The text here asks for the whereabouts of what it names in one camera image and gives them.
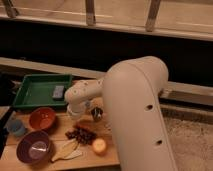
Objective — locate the small dark metal can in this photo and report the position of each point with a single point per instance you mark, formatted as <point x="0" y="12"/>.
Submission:
<point x="97" y="114"/>

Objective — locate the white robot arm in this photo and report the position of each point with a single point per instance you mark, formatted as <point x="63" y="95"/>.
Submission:
<point x="130" y="96"/>

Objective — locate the wooden spatula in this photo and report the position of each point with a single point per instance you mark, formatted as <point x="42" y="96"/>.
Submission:
<point x="65" y="150"/>

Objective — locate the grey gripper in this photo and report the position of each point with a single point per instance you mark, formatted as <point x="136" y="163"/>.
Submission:
<point x="87" y="106"/>

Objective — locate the grey sponge block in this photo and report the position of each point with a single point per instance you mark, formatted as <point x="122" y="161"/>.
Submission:
<point x="58" y="92"/>

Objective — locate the yellow apple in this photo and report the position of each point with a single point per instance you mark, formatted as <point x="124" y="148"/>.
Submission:
<point x="99" y="146"/>

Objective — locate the dark red grapes bunch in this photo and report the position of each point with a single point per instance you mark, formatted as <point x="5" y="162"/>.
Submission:
<point x="82" y="135"/>

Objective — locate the orange bowl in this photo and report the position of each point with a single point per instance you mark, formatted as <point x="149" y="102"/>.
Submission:
<point x="42" y="118"/>

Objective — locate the blue cup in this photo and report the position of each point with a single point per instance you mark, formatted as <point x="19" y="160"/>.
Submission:
<point x="16" y="127"/>

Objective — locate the orange red pepper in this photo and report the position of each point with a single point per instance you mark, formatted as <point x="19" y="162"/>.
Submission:
<point x="90" y="125"/>

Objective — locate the purple bowl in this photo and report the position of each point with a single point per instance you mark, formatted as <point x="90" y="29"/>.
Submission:
<point x="34" y="147"/>

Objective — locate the green plastic tray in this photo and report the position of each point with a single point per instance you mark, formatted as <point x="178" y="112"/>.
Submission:
<point x="36" y="90"/>

